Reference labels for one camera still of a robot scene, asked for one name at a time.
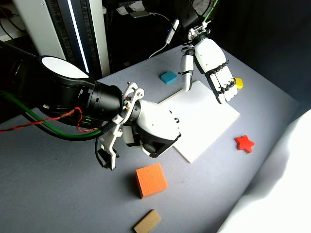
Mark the yellow pentagon block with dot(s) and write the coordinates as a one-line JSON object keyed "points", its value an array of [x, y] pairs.
{"points": [[240, 83]]}

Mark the white adapter stick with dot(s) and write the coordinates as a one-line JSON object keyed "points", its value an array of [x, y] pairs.
{"points": [[173, 30]]}

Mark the white cabinet with light strip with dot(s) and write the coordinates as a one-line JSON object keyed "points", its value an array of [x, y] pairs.
{"points": [[43, 26]]}

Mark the white paper board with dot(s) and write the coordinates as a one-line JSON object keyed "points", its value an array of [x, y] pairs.
{"points": [[206, 128]]}

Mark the grey table cloth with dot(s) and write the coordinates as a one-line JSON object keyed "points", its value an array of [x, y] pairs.
{"points": [[73, 194]]}

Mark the blue rounded square block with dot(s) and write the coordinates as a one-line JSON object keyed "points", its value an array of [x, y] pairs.
{"points": [[168, 77]]}

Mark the tan wooden rectangular block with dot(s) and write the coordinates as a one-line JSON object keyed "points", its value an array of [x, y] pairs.
{"points": [[147, 222]]}

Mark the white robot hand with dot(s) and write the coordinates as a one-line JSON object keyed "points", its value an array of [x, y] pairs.
{"points": [[210, 54], [158, 126]]}

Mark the silver power bank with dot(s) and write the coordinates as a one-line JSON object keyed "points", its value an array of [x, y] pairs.
{"points": [[139, 14]]}

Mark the white crumpled cloth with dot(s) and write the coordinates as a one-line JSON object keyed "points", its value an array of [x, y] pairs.
{"points": [[136, 5]]}

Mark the orange cube block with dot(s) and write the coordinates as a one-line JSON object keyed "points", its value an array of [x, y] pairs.
{"points": [[153, 180]]}

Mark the red star block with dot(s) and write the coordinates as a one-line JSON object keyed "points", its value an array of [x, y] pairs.
{"points": [[244, 143]]}

